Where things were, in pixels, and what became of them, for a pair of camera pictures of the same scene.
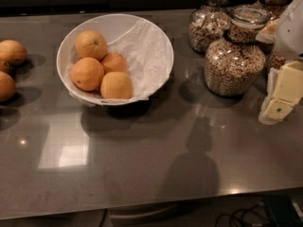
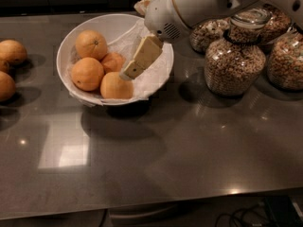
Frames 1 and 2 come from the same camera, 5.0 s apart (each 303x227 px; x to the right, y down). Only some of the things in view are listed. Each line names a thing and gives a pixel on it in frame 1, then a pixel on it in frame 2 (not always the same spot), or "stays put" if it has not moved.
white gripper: x=291 y=32 -> x=160 y=14
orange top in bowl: x=90 y=43 stays put
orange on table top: x=12 y=52 stays put
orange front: x=116 y=85 stays put
